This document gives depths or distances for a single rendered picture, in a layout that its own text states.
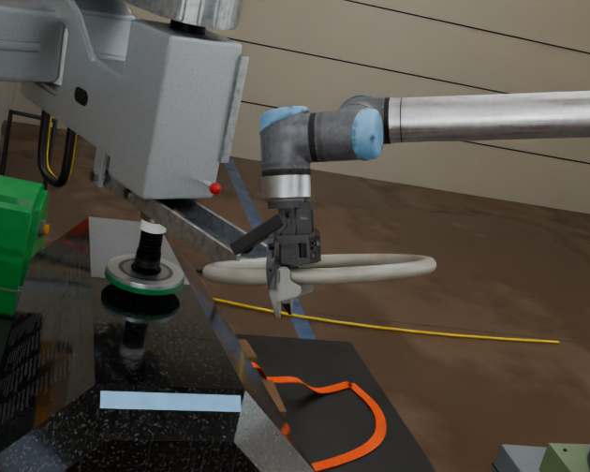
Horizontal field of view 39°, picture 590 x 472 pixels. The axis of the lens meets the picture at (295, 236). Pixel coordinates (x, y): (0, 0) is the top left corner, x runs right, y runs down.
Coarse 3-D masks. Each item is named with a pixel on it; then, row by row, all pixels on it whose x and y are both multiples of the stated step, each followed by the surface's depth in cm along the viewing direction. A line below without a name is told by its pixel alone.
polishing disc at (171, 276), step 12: (108, 264) 228; (120, 264) 230; (168, 264) 238; (120, 276) 223; (132, 276) 224; (144, 276) 226; (156, 276) 228; (168, 276) 230; (180, 276) 231; (144, 288) 222; (156, 288) 223; (168, 288) 225
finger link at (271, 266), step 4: (272, 248) 152; (268, 252) 150; (272, 252) 150; (268, 256) 150; (272, 256) 150; (268, 260) 149; (272, 260) 149; (276, 260) 150; (268, 264) 149; (272, 264) 149; (276, 264) 150; (268, 268) 149; (272, 268) 149; (268, 272) 149; (272, 272) 149; (268, 276) 149; (272, 276) 149; (268, 280) 149; (272, 280) 150; (268, 284) 150; (272, 284) 150; (268, 288) 150; (272, 288) 150
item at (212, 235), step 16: (96, 176) 231; (128, 192) 222; (144, 208) 218; (160, 208) 212; (176, 208) 227; (192, 208) 221; (160, 224) 212; (176, 224) 206; (192, 224) 202; (208, 224) 215; (224, 224) 210; (192, 240) 201; (208, 240) 196; (224, 240) 209; (208, 256) 196; (224, 256) 191; (240, 256) 188; (256, 256) 200
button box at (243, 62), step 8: (240, 56) 210; (240, 64) 210; (240, 72) 211; (240, 80) 212; (232, 88) 213; (240, 88) 213; (232, 96) 213; (240, 96) 214; (232, 104) 214; (232, 112) 215; (232, 120) 216; (232, 128) 217; (224, 136) 217; (232, 136) 218; (224, 144) 217; (224, 152) 218; (224, 160) 219
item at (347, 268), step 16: (336, 256) 197; (352, 256) 196; (368, 256) 194; (384, 256) 191; (400, 256) 187; (416, 256) 182; (208, 272) 166; (224, 272) 160; (240, 272) 157; (256, 272) 155; (304, 272) 152; (320, 272) 151; (336, 272) 151; (352, 272) 152; (368, 272) 153; (384, 272) 154; (400, 272) 156; (416, 272) 159; (432, 272) 169
